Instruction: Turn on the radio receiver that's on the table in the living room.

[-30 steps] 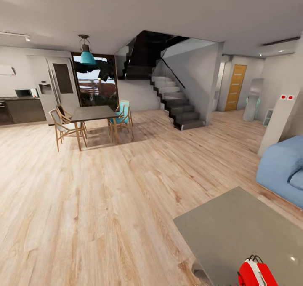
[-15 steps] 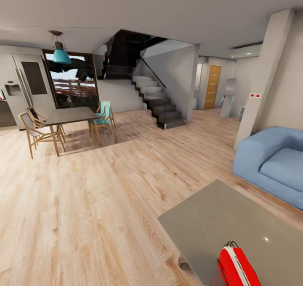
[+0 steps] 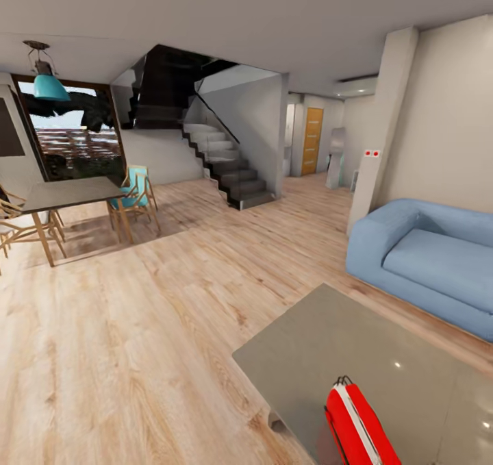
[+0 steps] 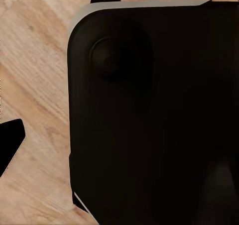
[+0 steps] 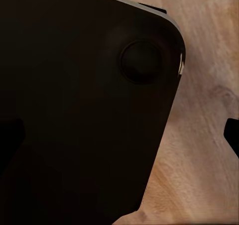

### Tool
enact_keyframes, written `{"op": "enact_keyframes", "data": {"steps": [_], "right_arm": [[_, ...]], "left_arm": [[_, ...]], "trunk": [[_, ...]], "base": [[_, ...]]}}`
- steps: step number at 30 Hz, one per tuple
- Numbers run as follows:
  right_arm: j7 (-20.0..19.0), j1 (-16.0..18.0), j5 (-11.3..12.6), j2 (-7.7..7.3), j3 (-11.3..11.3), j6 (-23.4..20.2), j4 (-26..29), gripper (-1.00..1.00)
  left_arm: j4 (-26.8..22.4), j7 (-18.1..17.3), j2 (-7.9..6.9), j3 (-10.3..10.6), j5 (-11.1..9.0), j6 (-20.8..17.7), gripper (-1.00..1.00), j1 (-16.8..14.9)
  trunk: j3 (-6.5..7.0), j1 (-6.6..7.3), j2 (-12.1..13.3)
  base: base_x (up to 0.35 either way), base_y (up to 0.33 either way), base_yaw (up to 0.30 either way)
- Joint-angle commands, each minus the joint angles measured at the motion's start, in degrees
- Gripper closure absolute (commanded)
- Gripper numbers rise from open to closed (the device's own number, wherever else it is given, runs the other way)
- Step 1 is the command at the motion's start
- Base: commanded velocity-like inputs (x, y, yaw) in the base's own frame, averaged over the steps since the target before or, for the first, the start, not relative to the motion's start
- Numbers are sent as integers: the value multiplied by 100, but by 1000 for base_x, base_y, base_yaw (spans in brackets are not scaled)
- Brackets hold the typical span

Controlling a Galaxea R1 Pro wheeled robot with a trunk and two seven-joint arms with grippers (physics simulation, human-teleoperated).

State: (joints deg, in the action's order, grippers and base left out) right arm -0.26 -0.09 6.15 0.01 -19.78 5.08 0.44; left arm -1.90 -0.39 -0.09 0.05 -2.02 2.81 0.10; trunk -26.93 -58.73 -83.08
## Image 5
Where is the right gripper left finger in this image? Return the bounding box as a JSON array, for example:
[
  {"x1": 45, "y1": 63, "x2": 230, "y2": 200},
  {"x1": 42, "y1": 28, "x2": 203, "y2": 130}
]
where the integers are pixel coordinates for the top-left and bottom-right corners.
[{"x1": 0, "y1": 119, "x2": 25, "y2": 177}]

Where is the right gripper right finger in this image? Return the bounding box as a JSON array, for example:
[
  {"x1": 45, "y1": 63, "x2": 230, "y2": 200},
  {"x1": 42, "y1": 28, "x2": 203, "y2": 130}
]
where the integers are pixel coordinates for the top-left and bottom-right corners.
[{"x1": 224, "y1": 118, "x2": 239, "y2": 157}]

